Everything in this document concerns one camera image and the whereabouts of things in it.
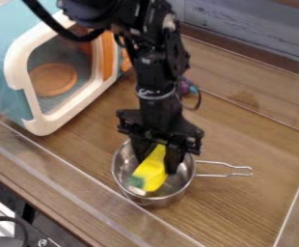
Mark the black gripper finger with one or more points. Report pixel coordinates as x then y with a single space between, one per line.
174 156
143 144

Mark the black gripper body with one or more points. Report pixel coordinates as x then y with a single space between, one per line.
159 118

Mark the yellow toy banana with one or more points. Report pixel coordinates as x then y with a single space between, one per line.
150 174

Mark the silver pot with wire handle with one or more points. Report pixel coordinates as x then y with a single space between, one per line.
171 191

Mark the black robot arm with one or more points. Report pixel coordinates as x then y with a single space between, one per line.
147 30

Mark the purple toy eggplant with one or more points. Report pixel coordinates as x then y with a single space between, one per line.
187 87

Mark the orange microwave turntable plate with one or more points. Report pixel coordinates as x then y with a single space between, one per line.
52 79

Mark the clear acrylic barrier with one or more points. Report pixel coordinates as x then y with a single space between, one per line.
83 205

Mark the blue toy microwave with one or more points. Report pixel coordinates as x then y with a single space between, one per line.
29 44

